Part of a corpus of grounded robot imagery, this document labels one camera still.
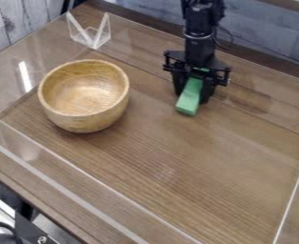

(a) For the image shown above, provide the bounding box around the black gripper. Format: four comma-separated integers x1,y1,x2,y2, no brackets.
163,32,231,104

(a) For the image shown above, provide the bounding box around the green rectangular block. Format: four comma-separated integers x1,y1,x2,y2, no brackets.
176,77,203,116

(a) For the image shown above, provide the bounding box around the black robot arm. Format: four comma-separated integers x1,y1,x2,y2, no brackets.
163,0,231,104

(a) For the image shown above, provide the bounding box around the wooden bowl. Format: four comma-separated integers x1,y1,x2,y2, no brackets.
39,59,130,133

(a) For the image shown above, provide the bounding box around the black cable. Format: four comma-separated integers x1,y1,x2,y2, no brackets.
214,26,235,51

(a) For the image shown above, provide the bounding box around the clear acrylic corner bracket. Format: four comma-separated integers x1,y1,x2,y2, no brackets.
67,12,112,50

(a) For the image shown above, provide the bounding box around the clear acrylic enclosure wall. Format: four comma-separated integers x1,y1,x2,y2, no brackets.
0,105,299,244

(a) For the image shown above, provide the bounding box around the black metal bracket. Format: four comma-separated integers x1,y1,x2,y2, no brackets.
15,212,60,244

